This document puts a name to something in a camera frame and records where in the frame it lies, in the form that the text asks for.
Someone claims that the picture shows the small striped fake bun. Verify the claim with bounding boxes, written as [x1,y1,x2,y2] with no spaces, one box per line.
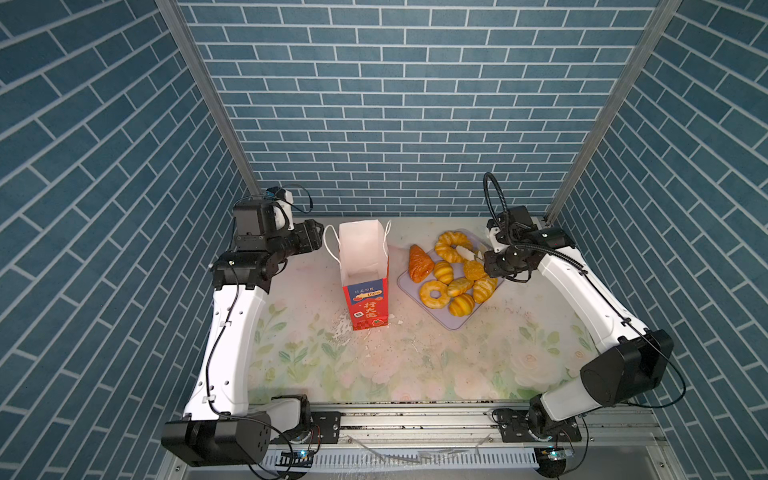
[433,260,455,285]

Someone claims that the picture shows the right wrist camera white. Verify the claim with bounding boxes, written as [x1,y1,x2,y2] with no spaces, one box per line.
[486,226,508,253]

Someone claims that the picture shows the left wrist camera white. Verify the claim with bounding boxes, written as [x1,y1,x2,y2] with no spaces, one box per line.
[265,186,294,230]

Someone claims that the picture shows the large ring-shaped fake bread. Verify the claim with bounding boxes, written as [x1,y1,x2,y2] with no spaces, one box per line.
[435,231,473,263]

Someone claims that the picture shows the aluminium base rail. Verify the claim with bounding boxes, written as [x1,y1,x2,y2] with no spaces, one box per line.
[155,403,679,478]

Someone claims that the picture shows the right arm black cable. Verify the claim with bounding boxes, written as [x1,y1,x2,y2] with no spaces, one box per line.
[482,172,688,410]

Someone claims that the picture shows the brown fake croissant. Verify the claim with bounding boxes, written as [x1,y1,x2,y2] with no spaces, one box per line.
[408,244,435,283]

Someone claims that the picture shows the red white paper bag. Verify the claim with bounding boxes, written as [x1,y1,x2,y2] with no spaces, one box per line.
[323,219,391,331]

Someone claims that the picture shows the small twisted fake bread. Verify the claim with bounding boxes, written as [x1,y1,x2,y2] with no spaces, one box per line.
[447,277,474,297]

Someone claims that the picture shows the oval golden fake bread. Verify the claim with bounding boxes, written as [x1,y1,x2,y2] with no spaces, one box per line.
[463,260,488,281]

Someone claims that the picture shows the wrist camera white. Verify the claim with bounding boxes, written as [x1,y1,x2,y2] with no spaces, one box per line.
[265,186,294,230]
[486,226,508,253]

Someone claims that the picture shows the glazed fake donut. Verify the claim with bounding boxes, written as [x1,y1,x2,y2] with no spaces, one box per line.
[419,280,451,310]

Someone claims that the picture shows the lavender plastic tray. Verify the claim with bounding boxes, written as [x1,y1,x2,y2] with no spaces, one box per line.
[397,229,504,330]

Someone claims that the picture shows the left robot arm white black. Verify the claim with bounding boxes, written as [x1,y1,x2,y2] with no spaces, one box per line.
[161,187,323,467]

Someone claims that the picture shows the metal tongs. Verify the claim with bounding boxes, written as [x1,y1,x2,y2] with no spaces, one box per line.
[454,243,488,264]

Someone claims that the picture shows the round striped fake bun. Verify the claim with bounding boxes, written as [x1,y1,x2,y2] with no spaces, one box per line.
[448,293,475,317]

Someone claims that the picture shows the long striped fake bread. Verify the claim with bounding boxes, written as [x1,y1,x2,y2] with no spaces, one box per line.
[472,277,498,304]

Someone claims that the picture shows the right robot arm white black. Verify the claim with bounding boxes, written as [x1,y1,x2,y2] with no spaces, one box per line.
[484,207,674,440]

